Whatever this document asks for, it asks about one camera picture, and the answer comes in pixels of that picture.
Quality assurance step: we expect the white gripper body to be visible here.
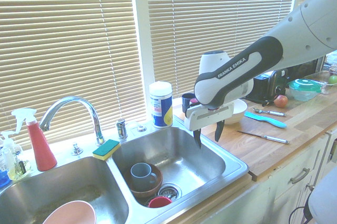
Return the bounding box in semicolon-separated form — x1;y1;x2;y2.
184;102;235;131

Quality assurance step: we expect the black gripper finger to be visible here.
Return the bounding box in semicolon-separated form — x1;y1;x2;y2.
214;120;225;142
193;128;203;149

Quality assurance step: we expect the silver table knife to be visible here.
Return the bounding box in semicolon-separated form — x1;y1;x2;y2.
236;130;290;145

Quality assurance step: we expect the stainless steel double sink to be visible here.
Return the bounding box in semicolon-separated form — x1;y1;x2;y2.
0;125;250;224

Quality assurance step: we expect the turquoise serrated plastic knife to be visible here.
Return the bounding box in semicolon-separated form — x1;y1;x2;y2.
243;111;288;129

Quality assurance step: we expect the white sink hole cap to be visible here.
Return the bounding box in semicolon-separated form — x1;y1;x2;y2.
127;120;148;133

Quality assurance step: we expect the chrome sink sprayer head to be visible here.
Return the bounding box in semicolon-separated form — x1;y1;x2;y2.
115;118;129;140

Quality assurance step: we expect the beige window blind over sink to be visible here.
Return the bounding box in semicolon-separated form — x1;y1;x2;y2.
0;0;141;151

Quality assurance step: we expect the large white bowl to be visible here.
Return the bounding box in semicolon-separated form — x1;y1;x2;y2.
223;98;249;126

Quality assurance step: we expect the black mug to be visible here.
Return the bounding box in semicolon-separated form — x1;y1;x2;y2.
181;93;197;114

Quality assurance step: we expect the white wipes canister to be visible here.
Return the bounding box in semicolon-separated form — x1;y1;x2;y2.
148;81;174;129

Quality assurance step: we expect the brown wooden bowl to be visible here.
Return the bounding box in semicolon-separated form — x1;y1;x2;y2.
123;162;164;200

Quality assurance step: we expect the metal drain strainer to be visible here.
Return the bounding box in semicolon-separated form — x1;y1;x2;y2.
157;182;183;201

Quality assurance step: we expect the black toaster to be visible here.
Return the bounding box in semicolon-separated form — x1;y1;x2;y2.
245;67;289;104

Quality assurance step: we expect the grey mug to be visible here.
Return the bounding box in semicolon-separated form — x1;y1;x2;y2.
130;162;158;192

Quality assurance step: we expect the red apple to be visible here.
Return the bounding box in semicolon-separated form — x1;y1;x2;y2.
273;94;289;108

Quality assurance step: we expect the red cup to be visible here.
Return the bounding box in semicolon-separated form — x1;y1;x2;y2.
147;195;173;208

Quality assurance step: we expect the green and yellow sponge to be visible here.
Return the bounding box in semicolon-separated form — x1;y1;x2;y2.
92;138;121;161

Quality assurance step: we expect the clear container with green lid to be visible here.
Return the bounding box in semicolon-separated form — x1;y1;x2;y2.
287;78;323;102

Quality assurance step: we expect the beige window blind over counter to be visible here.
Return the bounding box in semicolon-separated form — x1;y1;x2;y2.
145;0;299;99

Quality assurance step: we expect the black microwave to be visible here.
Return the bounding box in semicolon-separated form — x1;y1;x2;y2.
285;56;325;82

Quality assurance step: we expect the chrome gooseneck faucet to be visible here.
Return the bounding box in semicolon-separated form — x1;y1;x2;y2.
39;95;106;146

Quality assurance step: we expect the clear plastic box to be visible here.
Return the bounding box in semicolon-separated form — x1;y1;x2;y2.
302;69;337;96

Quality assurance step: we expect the chrome faucet knob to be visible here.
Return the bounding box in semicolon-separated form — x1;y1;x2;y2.
71;141;84;156

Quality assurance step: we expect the pink bowl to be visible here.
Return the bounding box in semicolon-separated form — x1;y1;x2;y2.
42;200;97;224

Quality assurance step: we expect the red spray bottle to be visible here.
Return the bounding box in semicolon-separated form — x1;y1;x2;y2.
11;108;58;172

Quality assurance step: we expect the clear bottle with yellow liquid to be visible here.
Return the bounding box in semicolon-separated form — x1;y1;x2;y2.
6;152;32;181

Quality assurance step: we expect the clear pump soap bottle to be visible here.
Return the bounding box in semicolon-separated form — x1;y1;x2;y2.
0;130;17;180

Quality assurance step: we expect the blue liquid bottle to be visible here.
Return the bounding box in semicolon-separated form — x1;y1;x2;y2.
0;165;12;188

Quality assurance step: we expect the metal spoon with long handle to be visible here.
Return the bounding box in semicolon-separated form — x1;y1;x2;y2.
252;107;288;118

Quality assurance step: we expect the brass drawer pull handle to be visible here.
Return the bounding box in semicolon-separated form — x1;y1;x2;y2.
290;167;311;185

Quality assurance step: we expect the thin black floor cable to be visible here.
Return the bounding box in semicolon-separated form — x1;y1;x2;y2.
288;197;314;224

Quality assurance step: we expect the brass cabinet door handle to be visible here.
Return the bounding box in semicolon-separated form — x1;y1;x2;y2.
328;135;337;164

